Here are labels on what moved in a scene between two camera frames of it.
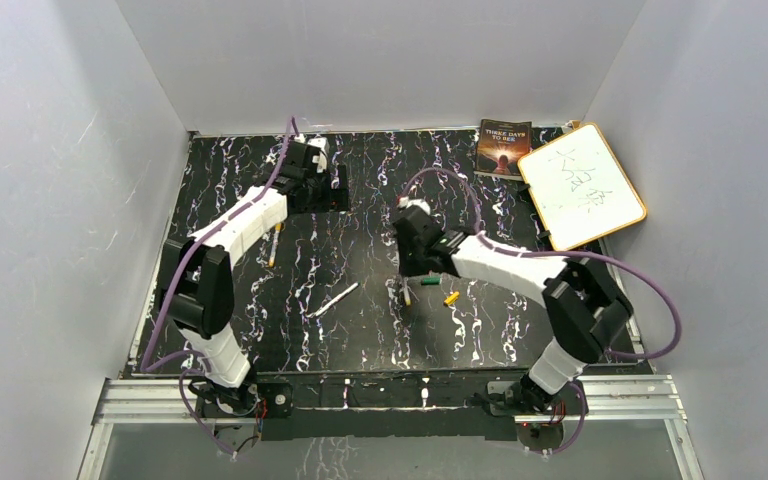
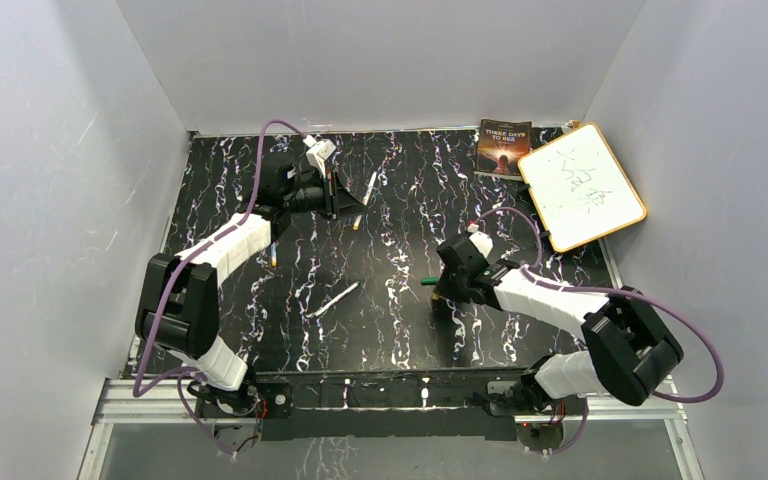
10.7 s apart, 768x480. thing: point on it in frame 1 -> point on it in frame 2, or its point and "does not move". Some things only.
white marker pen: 332,301 does not move
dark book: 501,144 does not move
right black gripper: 405,268 -> 443,289
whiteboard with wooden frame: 578,188 does not move
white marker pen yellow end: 406,292 -> 365,198
